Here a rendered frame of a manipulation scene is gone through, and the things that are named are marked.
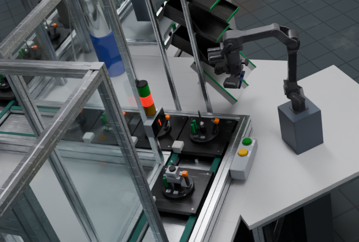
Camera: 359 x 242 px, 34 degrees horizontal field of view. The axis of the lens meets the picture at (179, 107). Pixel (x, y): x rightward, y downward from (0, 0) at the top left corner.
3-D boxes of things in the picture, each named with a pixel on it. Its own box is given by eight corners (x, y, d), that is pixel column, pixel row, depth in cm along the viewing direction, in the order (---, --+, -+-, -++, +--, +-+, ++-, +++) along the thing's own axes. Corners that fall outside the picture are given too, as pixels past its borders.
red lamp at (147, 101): (155, 99, 242) (152, 90, 239) (150, 107, 239) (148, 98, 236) (145, 99, 244) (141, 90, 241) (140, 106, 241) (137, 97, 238)
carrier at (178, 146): (236, 122, 275) (232, 102, 268) (221, 158, 259) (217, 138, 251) (189, 118, 285) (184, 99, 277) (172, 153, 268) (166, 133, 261)
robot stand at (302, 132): (324, 142, 265) (321, 109, 253) (297, 155, 263) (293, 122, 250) (306, 126, 276) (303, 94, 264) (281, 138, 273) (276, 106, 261)
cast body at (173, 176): (184, 176, 245) (180, 164, 240) (180, 184, 241) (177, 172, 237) (166, 174, 248) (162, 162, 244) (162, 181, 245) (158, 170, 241)
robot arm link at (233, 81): (246, 46, 247) (232, 46, 249) (234, 72, 234) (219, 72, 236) (249, 62, 252) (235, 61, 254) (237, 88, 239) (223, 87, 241)
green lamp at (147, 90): (152, 90, 239) (149, 80, 236) (147, 98, 236) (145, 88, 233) (141, 90, 241) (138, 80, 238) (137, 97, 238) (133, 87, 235)
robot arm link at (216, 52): (233, 30, 237) (204, 35, 239) (233, 41, 231) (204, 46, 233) (236, 53, 244) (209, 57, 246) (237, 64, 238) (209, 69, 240)
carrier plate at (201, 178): (214, 174, 252) (213, 170, 251) (196, 216, 236) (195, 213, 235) (164, 168, 262) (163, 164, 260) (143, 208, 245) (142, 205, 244)
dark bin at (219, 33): (228, 28, 267) (232, 16, 261) (216, 43, 259) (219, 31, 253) (177, 0, 272) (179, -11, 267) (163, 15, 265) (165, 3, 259)
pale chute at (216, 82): (244, 88, 288) (249, 85, 284) (232, 105, 280) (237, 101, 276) (202, 51, 286) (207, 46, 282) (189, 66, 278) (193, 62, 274)
